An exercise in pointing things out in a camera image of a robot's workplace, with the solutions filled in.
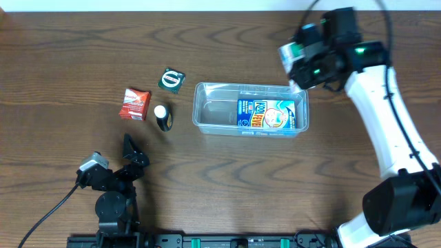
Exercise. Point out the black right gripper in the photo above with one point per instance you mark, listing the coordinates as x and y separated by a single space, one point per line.
306 76

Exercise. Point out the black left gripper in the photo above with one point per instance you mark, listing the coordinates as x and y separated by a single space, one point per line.
127 171

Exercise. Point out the white green medicine box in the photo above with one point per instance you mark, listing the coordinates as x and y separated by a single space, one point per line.
289 54

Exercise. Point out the red orange packet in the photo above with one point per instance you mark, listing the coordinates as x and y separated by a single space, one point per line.
135 105

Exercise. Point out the blue Kool Fever box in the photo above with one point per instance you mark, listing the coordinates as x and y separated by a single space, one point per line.
266 114

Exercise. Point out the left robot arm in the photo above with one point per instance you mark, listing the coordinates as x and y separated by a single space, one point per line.
117 207

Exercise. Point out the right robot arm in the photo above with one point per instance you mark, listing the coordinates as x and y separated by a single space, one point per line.
408 196

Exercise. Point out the clear plastic container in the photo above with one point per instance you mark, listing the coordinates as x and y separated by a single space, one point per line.
215 108

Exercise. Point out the small black bottle white cap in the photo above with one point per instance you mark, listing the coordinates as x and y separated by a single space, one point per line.
164 117

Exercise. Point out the dark green round-logo packet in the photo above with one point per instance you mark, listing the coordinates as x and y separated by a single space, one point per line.
171 80

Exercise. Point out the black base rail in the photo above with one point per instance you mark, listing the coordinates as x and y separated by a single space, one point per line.
305 240

